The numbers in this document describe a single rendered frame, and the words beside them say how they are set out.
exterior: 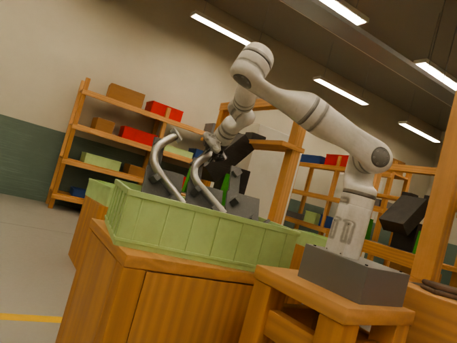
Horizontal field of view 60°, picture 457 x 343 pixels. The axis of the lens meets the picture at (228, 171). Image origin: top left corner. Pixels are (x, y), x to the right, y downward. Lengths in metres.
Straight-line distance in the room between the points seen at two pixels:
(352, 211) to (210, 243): 0.46
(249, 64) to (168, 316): 0.76
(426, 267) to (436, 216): 0.22
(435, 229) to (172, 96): 6.61
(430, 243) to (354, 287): 0.94
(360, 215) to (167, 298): 0.60
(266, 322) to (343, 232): 0.32
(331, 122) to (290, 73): 8.48
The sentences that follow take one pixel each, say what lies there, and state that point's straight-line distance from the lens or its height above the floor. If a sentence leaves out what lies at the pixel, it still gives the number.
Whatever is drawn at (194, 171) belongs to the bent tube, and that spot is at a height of 1.07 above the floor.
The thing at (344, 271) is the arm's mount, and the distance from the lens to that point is 1.08.
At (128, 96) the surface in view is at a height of 2.14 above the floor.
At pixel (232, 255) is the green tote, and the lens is 1.32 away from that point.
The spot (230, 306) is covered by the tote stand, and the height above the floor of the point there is 0.68.
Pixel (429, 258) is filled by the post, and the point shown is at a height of 0.98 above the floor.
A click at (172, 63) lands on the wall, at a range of 8.07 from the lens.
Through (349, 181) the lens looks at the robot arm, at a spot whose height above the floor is 1.15.
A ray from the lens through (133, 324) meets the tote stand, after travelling 1.22.
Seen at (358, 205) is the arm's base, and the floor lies 1.09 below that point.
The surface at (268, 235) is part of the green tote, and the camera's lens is 1.36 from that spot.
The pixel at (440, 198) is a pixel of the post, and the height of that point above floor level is 1.25.
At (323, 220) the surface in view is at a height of 0.96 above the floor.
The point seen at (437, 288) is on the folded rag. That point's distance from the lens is 1.35.
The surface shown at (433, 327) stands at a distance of 1.31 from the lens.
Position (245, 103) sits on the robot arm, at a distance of 1.22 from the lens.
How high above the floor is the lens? 1.03
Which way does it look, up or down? 3 degrees up
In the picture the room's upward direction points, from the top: 15 degrees clockwise
